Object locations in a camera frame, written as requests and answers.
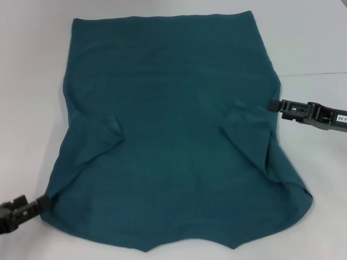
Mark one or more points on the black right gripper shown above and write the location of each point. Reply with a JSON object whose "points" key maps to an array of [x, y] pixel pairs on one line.
{"points": [[330, 120]]}

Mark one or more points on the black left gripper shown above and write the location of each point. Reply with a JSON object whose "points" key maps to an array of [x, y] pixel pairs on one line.
{"points": [[8, 219]]}

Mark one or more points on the teal blue shirt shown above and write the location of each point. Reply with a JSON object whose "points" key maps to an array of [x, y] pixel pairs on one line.
{"points": [[173, 108]]}

